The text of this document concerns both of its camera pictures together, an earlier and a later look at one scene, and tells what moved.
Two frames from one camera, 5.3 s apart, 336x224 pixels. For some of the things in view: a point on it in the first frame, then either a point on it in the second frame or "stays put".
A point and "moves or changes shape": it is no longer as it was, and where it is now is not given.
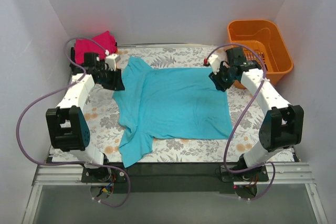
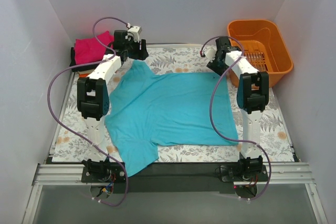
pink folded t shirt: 99,44 stays put
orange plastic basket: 264,35 stays put
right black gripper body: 219,80 -> 215,66
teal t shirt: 186,103 moves or changes shape
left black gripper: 113,80 -> 140,52
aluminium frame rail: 281,174 stays put
